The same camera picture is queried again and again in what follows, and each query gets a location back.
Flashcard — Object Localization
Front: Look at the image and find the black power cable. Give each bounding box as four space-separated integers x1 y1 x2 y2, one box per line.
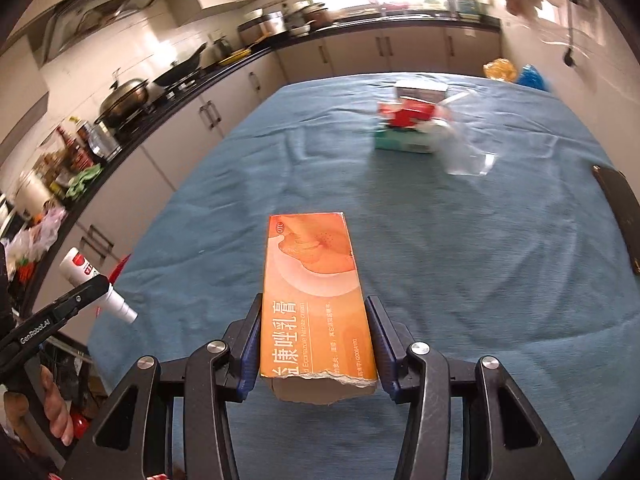
562 0 582 68

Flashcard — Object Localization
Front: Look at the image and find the steel wok with lid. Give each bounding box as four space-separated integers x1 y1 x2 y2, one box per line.
95 67 153 126

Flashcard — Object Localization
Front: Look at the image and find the white spray bottle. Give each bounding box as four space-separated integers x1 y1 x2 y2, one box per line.
59 247 138 325

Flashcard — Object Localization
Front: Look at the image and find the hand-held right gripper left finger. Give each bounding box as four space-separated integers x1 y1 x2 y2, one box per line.
60 292 264 480

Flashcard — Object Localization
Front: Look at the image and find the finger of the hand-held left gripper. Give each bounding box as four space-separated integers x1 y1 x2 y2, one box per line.
0 275 112 376

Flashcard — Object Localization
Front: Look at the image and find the black gas stove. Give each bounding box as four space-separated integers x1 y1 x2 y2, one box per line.
95 75 211 131

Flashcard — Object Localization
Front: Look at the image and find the person's left hand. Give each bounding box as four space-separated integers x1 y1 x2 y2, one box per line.
2 364 77 447

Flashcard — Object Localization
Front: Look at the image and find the orange medicine box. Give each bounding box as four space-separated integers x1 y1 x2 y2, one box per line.
259 211 378 406

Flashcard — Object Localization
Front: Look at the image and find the bright red wrapper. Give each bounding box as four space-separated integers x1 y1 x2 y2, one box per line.
377 99 441 128

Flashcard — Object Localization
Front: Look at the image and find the black frying pan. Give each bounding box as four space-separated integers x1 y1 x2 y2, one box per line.
152 42 208 88

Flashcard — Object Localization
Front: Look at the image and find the white electric kettle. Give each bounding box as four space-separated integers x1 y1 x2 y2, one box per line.
17 170 48 206

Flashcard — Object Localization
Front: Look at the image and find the steel range hood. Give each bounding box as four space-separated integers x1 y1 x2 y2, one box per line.
27 0 188 63

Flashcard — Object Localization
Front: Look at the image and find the green tissue pack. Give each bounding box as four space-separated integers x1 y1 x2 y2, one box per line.
374 127 438 154

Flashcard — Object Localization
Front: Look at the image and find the white plastic bag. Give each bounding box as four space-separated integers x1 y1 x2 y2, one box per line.
5 205 68 261

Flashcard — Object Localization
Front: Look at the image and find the dark cooking pot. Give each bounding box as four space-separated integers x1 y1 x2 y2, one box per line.
302 2 333 28

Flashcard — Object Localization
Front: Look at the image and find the white blue carton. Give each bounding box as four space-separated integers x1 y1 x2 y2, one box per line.
394 80 448 103

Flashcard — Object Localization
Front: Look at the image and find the green cloth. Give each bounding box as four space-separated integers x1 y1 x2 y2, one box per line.
65 165 103 198

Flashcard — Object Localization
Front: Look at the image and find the yellow plastic bag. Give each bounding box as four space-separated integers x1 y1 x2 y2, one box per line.
482 59 516 82

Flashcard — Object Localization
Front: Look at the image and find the glass pitcher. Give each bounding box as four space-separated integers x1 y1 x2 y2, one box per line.
87 120 123 161

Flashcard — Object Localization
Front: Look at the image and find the row of sauce bottles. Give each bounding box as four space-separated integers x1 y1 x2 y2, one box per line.
54 117 97 171

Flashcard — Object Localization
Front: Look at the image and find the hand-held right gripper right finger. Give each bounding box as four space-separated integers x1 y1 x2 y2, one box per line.
365 294 576 480

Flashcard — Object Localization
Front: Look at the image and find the red plastic basket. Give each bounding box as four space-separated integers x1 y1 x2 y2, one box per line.
107 254 132 281

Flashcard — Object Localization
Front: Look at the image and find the blue plastic bag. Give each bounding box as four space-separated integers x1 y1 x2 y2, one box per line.
517 64 551 92

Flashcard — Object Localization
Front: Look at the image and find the blue tablecloth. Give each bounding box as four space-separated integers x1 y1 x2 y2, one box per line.
87 74 640 480

